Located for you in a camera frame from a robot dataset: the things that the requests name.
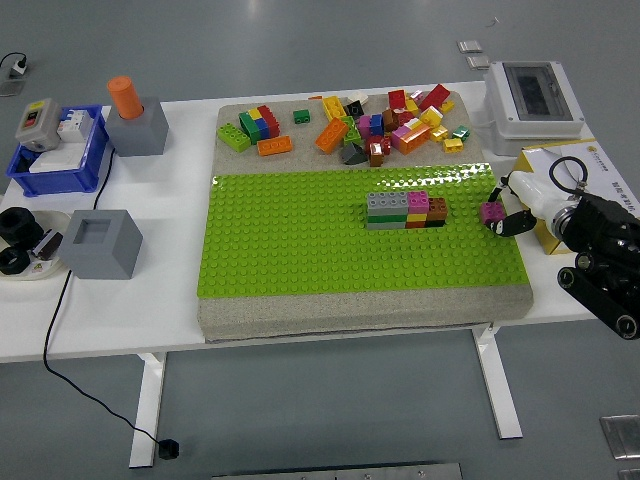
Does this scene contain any long lime toy brick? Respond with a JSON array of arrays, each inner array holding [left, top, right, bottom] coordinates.
[[216, 122, 252, 152]]

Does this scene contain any white circuit breaker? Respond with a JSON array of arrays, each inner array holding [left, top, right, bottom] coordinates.
[[56, 108, 92, 144]]

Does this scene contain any large black nut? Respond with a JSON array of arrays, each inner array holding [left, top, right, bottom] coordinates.
[[0, 205, 44, 247]]

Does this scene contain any long grey toy brick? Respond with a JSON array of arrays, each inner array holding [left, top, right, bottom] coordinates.
[[366, 191, 410, 210]]

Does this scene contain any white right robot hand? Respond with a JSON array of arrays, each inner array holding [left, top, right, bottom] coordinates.
[[488, 169, 569, 240]]

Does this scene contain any white plug with black cable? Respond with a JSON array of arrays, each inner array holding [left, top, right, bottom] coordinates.
[[0, 51, 31, 78]]

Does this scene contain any small brown white component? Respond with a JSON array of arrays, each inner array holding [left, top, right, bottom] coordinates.
[[31, 229, 64, 262]]

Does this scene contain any green studded baseplate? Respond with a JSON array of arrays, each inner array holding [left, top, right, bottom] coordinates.
[[197, 162, 530, 300]]

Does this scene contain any black ring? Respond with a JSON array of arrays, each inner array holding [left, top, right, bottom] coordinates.
[[0, 247, 33, 276]]

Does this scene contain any blue plastic bin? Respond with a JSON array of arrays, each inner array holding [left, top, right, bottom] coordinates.
[[5, 103, 111, 198]]

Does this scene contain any black power cord with plug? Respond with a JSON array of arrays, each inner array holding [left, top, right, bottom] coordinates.
[[43, 144, 181, 461]]

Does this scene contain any grey cube socket block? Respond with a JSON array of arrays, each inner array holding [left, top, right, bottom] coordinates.
[[58, 209, 144, 282], [104, 95, 169, 158]]

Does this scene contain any long grey metal plate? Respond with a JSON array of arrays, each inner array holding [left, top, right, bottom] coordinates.
[[211, 461, 464, 480]]

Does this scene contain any long yellow toy brick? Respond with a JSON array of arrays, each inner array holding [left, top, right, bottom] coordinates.
[[321, 95, 347, 123]]

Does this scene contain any white table leg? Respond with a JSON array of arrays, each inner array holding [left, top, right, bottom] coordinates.
[[128, 351, 168, 469], [471, 323, 524, 442]]

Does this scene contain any large silver floor hatch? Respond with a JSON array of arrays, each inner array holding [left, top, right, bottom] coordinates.
[[599, 415, 640, 459]]

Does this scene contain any long red toy brick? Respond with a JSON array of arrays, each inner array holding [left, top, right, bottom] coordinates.
[[418, 83, 453, 113]]

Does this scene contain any orange cylinder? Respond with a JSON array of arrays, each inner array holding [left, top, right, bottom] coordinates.
[[106, 75, 146, 121]]

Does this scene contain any grey switch box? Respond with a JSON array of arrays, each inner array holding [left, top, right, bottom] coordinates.
[[14, 97, 63, 152]]

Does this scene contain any white electrical enclosure box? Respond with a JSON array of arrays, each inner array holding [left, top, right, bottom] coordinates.
[[483, 60, 587, 157]]

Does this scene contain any long orange toy brick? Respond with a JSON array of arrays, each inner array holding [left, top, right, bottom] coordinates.
[[256, 135, 295, 157], [314, 116, 351, 154]]

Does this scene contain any white flat panel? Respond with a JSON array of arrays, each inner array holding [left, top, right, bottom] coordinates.
[[28, 146, 84, 174]]

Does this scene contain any large orange toy brick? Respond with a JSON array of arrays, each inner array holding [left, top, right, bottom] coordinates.
[[397, 121, 433, 155]]

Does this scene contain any yellow and white cardboard box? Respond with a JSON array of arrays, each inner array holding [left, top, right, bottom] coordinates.
[[514, 137, 640, 257]]

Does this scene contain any dark grey sloped brick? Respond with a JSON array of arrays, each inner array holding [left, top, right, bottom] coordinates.
[[340, 141, 369, 167]]

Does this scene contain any grey-brown foam mat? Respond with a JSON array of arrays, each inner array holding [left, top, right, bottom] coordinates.
[[197, 91, 535, 344]]

